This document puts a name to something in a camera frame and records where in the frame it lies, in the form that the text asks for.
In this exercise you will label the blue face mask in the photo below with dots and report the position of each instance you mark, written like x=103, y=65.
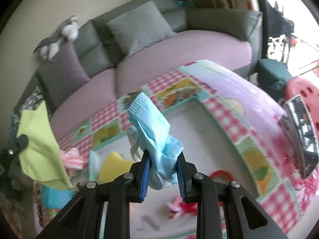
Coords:
x=150, y=130

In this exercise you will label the pink white striped towel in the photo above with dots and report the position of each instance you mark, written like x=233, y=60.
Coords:
x=72, y=161

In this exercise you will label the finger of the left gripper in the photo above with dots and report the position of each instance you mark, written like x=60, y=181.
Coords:
x=18, y=145

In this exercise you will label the light green cloth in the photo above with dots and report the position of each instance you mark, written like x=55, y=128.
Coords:
x=41, y=159

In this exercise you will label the light grey cushion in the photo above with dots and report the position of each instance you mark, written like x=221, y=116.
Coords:
x=140, y=28

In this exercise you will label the purple cushion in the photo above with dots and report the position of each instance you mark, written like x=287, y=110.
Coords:
x=63, y=77

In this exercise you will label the red pink pipe-cleaner toy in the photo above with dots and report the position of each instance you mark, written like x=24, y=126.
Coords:
x=177, y=208

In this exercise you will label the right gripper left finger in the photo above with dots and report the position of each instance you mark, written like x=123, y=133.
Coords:
x=141, y=176

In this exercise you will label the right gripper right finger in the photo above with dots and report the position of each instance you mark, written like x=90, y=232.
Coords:
x=185, y=174

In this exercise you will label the grey sofa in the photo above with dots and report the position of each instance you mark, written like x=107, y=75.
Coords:
x=230, y=37

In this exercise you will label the teal stool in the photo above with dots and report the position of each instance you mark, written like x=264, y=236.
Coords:
x=273, y=77

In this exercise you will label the red tape roll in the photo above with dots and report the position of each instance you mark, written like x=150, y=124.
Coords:
x=224, y=174

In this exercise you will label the yellow sponge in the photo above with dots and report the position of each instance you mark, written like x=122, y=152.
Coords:
x=113, y=166

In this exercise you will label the black white patterned cushion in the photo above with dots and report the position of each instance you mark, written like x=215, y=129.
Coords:
x=33, y=101

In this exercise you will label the red perforated stool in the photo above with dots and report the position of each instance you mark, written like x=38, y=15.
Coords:
x=310, y=94

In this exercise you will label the grey white plush toy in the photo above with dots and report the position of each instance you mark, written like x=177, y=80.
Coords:
x=66, y=31

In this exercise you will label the patchwork tablecloth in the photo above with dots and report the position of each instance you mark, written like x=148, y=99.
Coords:
x=224, y=123

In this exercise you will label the teal wipes pack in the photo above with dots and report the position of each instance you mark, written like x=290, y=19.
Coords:
x=54, y=199

